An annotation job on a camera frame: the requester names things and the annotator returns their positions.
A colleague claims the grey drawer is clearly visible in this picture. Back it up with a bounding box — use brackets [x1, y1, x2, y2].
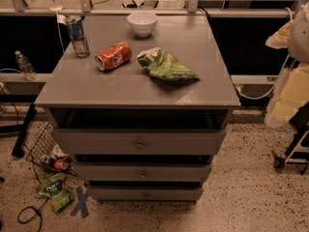
[74, 162, 211, 182]
[52, 129, 226, 155]
[89, 187, 203, 201]

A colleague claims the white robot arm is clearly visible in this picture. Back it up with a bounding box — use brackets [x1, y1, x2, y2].
[265, 2, 309, 128]

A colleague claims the grey drawer cabinet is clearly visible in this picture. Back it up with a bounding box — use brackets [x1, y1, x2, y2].
[36, 14, 239, 189]

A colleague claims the grey bottom drawer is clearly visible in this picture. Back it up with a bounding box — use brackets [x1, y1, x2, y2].
[89, 187, 203, 201]

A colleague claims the grey top drawer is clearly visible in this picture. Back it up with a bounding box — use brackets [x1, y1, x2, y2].
[52, 129, 226, 155]

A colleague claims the green chip bag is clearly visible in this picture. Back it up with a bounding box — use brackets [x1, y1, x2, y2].
[137, 47, 198, 81]

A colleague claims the crushed orange soda can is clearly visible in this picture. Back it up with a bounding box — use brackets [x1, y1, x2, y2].
[95, 42, 132, 72]

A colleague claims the white bowl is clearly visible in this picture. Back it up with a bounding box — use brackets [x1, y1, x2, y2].
[126, 12, 157, 37]

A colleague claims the tall blue energy can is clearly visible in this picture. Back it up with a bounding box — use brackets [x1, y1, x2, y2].
[67, 15, 90, 58]

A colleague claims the green snack bag on floor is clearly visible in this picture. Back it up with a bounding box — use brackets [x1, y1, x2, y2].
[35, 172, 73, 213]

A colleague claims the clear plastic water bottle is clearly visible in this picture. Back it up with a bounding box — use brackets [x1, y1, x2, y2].
[14, 50, 37, 81]

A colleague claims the black stand leg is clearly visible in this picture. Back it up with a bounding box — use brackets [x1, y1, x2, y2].
[12, 103, 36, 158]

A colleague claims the white cable right side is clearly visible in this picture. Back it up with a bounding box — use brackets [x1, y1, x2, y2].
[236, 53, 291, 101]

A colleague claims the wire basket with trash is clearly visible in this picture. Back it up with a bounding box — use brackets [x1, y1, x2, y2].
[26, 123, 75, 175]

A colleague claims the black floor cable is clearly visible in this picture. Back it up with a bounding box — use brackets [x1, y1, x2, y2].
[16, 197, 50, 232]

